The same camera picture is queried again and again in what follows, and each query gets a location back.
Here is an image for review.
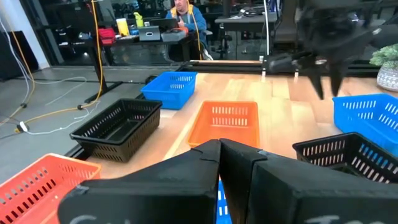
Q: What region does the orange plastic basket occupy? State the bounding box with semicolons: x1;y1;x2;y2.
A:
187;100;261;149
0;152;102;224

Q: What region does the black plastic basket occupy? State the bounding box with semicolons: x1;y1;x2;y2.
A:
292;132;398;185
69;98;163;163

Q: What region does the white floor cable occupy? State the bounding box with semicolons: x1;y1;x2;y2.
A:
18;76;102;136

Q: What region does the red bag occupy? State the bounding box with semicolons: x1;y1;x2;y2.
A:
98;27;117;47

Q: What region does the potted green plant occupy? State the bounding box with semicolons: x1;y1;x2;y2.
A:
369;43;398;93

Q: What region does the black cabinet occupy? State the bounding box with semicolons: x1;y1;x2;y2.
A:
0;30;40;82

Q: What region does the yellow hanging cable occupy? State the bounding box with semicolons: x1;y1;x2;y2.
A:
185;0;203;60
14;0;105;133

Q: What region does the pale yellow container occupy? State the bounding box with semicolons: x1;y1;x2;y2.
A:
115;17;131;37

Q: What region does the grey office desk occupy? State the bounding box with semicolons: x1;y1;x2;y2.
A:
214;12;279;60

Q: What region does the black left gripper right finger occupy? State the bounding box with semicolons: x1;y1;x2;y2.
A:
219;138;398;224

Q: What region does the grey case with orange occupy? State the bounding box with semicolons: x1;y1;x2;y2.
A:
160;27;189;43

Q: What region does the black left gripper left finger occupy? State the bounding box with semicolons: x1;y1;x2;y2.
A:
57;139;222;224

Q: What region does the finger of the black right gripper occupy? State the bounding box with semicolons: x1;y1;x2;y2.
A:
328;62;348;97
305;66;325;101

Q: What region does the dark laptop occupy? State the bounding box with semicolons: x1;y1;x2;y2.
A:
148;17;180;32

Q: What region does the black metal stand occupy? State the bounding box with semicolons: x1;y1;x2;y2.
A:
83;43;124;105

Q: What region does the grey storage box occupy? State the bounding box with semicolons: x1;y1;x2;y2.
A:
137;26;161;42

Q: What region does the person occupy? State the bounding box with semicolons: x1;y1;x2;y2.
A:
164;0;215;62

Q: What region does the white vertical pole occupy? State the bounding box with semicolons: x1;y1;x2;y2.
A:
262;0;271;62

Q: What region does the blue plastic basket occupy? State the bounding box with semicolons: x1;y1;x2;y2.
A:
331;93;398;156
140;71;198;111
216;179;233;224

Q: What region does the black office desk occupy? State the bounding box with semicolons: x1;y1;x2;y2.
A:
58;29;203;68

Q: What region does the yellow-green bottle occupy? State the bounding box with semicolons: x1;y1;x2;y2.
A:
133;11;145;28

